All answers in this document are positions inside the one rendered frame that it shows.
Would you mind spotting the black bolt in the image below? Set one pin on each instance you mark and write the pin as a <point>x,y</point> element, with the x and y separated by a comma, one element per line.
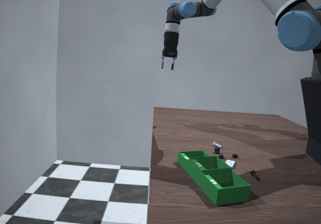
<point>254,174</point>

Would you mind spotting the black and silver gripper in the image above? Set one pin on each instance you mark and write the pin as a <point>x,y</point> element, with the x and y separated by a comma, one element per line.
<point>171,38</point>

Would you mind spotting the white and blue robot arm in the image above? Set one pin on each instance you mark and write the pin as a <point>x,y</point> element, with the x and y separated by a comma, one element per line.
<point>298,23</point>

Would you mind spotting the white domino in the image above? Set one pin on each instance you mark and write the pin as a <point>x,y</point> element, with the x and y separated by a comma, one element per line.
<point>230,163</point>

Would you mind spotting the green divided tray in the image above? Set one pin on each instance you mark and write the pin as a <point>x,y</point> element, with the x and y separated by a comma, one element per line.
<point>219,182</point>

